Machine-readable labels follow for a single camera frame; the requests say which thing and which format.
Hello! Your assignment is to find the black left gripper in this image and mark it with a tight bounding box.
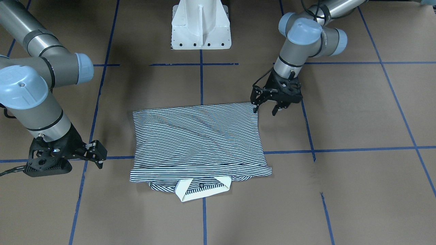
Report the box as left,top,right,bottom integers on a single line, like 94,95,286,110
250,71,303,116

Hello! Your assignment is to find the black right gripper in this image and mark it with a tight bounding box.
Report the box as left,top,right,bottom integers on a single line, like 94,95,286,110
23,125,107,177

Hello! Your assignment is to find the navy white striped polo shirt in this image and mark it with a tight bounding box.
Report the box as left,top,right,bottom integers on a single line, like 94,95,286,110
129,102,272,202

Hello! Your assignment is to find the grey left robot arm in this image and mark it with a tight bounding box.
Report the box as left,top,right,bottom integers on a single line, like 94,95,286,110
250,0,364,115

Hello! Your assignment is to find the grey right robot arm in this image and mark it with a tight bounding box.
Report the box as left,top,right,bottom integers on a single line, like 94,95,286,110
0,0,107,177

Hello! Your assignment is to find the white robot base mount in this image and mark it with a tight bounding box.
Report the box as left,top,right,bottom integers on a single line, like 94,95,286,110
170,0,232,50

